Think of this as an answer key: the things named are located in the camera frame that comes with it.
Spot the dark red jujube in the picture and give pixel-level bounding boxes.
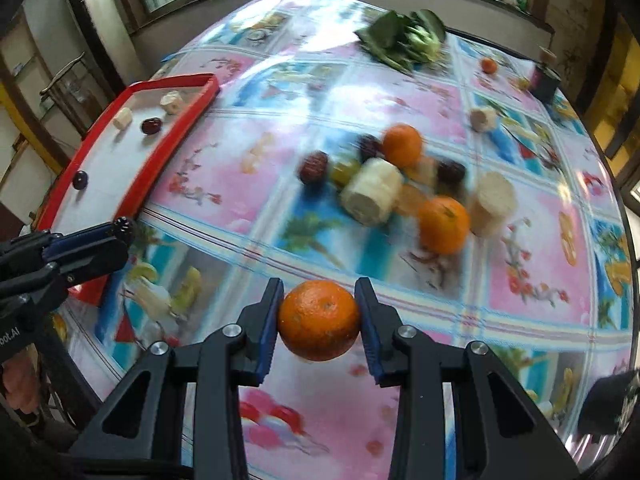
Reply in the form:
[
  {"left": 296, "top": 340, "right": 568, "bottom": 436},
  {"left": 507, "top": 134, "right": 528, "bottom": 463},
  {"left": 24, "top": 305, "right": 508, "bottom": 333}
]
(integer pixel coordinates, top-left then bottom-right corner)
[
  {"left": 72, "top": 170, "right": 89, "bottom": 191},
  {"left": 140, "top": 117, "right": 163, "bottom": 136}
]

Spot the distant beige sugarcane chunk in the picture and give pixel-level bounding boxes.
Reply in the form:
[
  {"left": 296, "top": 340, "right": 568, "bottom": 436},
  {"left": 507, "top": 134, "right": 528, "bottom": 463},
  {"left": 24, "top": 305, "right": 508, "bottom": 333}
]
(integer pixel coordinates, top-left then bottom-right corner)
[{"left": 469, "top": 106, "right": 498, "bottom": 133}]

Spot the dark purple grape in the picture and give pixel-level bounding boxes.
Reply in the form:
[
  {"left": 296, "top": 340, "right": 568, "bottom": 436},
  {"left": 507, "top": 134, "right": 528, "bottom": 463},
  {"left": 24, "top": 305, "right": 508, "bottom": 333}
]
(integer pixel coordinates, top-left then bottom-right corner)
[{"left": 113, "top": 217, "right": 136, "bottom": 245}]

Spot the beige sugarcane piece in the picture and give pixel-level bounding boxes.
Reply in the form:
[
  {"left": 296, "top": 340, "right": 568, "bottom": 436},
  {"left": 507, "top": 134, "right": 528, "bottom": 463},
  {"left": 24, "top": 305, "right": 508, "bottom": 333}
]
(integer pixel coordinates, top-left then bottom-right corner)
[{"left": 112, "top": 106, "right": 134, "bottom": 131}]

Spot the green leafy vegetable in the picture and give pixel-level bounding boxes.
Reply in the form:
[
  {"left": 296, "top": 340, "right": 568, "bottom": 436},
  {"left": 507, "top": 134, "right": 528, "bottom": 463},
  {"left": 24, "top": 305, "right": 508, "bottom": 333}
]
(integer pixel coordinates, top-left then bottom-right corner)
[{"left": 355, "top": 9, "right": 447, "bottom": 75}]

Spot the dark jar with lid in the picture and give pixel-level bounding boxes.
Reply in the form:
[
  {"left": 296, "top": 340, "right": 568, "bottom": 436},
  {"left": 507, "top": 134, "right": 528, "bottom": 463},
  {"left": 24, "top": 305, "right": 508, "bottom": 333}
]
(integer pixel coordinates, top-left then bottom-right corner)
[{"left": 528, "top": 47, "right": 561, "bottom": 105}]

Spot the left hand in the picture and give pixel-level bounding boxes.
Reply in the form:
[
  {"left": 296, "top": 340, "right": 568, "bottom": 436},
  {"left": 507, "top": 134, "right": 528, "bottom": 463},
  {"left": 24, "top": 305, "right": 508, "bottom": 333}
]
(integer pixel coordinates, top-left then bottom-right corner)
[{"left": 2, "top": 344, "right": 40, "bottom": 414}]

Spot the red rimmed white tray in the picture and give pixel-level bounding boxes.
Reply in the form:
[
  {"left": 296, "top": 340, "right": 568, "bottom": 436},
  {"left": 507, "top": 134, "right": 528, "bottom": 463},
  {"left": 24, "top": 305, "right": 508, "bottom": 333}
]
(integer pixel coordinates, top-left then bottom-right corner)
[{"left": 34, "top": 71, "right": 222, "bottom": 306}]

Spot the dark wrinkled jujube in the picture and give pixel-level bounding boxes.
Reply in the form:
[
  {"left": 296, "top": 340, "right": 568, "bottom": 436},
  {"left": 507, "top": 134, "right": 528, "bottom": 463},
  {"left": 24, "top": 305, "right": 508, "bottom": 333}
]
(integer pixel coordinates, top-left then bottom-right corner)
[{"left": 436, "top": 159, "right": 466, "bottom": 188}]

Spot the wrinkled red jujube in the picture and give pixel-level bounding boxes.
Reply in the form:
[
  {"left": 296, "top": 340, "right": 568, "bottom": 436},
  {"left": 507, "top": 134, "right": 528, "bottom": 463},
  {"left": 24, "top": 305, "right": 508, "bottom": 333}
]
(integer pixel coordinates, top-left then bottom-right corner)
[{"left": 298, "top": 151, "right": 329, "bottom": 185}]

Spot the colourful fruit print tablecloth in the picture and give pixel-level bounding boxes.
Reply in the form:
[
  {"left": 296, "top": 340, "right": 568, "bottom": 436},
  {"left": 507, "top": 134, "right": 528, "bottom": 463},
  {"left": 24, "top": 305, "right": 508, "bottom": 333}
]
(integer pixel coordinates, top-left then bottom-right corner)
[{"left": 64, "top": 0, "right": 634, "bottom": 467}]

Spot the green grape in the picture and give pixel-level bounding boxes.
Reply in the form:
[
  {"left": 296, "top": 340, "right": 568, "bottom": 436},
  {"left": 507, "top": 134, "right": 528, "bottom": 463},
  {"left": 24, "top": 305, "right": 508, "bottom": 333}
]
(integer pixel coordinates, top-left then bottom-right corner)
[{"left": 329, "top": 157, "right": 361, "bottom": 188}]

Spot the orange tangerine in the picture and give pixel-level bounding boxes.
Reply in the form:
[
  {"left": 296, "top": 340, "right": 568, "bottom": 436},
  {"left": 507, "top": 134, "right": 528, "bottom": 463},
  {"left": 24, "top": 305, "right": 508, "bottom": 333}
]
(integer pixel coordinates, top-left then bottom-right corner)
[
  {"left": 381, "top": 124, "right": 423, "bottom": 169},
  {"left": 418, "top": 196, "right": 471, "bottom": 256},
  {"left": 278, "top": 280, "right": 361, "bottom": 362}
]

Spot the large beige sugarcane chunk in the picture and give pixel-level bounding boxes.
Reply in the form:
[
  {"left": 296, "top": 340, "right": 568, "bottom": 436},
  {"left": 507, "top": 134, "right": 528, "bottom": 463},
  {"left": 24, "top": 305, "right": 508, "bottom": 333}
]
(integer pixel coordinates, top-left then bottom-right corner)
[{"left": 340, "top": 158, "right": 404, "bottom": 226}]

